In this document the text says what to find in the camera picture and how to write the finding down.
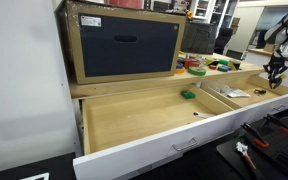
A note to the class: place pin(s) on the cardboard box with dark panel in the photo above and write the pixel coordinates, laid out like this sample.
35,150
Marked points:
127,46

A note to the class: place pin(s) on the blue tape roll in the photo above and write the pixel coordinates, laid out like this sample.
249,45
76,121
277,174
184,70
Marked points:
179,66

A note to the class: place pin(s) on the wooden drawer with white front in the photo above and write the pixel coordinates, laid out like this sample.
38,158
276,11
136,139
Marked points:
127,120
247,101

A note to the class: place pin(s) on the small red tape roll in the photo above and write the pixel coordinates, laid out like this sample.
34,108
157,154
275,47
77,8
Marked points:
212,67

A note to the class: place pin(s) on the grey tote bag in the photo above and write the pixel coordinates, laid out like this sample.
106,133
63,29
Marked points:
199,38

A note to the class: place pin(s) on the clear plastic screw box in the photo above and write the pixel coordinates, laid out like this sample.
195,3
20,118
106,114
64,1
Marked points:
221,88

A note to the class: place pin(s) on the black office chair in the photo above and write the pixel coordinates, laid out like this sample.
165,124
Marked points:
223,40

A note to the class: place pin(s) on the small cardboard box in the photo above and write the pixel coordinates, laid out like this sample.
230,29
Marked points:
235,25

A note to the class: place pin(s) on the black perforated board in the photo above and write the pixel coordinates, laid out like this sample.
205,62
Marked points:
277,150

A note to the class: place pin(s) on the orange tape roll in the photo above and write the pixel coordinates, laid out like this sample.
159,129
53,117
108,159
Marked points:
180,71

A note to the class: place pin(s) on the white strip with black ends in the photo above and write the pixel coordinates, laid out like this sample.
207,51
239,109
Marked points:
203,115

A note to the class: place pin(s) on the purple tape roll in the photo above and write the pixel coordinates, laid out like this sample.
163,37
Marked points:
229,68

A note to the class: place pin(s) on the green tape roll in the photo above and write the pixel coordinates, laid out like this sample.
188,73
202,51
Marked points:
197,71

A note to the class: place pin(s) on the wide black yellow hazard tape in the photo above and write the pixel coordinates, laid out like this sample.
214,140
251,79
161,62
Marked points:
212,62

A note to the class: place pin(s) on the silver plastic bag with label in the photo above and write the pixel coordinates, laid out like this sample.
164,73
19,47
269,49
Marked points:
239,94

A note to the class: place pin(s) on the black key bunch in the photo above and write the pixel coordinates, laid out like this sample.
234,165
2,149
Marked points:
260,91

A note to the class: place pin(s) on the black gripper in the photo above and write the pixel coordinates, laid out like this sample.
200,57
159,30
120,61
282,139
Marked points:
275,60

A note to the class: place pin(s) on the teal tape roll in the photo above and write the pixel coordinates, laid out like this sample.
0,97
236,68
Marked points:
222,69

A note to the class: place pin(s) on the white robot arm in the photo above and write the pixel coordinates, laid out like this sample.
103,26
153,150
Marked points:
277,31

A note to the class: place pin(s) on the green packet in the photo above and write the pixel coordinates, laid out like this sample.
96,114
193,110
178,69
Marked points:
187,95

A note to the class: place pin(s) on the large red tape roll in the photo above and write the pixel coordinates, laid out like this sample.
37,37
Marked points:
192,63

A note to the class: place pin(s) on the green plastic cylinder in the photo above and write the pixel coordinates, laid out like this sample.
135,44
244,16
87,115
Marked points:
224,62

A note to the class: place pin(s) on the red poster board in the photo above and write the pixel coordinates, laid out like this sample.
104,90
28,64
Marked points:
124,4

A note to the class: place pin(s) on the white shelving unit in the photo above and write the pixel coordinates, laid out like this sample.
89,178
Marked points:
214,11

